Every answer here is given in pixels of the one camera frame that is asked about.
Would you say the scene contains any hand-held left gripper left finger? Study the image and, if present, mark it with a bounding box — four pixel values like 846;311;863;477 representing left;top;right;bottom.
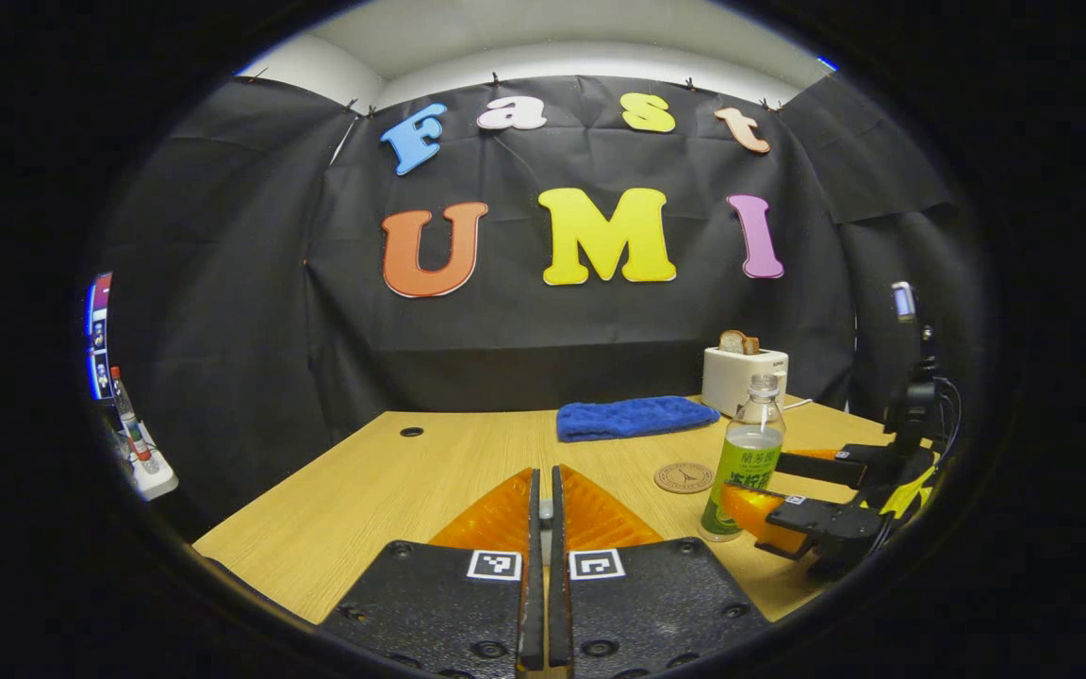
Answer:
317;467;544;675

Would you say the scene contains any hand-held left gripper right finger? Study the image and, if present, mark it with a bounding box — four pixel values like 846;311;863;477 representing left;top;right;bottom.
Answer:
548;464;770;678

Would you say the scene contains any green label water bottle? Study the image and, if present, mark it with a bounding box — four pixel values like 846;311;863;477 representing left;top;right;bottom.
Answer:
699;373;786;543

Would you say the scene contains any round brown coaster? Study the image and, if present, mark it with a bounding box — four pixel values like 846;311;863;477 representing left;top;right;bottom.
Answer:
654;461;716;494

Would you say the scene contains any red cap plastic bottle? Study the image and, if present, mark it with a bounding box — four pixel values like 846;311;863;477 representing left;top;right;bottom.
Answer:
109;366;159;474

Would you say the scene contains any white toaster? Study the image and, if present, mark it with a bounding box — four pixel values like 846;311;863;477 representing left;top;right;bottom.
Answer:
701;346;789;418

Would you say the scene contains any blue towel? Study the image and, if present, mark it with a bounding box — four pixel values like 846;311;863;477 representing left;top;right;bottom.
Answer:
557;396;721;443

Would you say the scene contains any computer monitor screen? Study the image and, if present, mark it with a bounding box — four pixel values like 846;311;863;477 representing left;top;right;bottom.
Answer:
84;272;115;400

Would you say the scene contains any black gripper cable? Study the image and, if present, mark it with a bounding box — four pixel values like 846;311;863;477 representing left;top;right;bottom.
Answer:
930;377;964;472

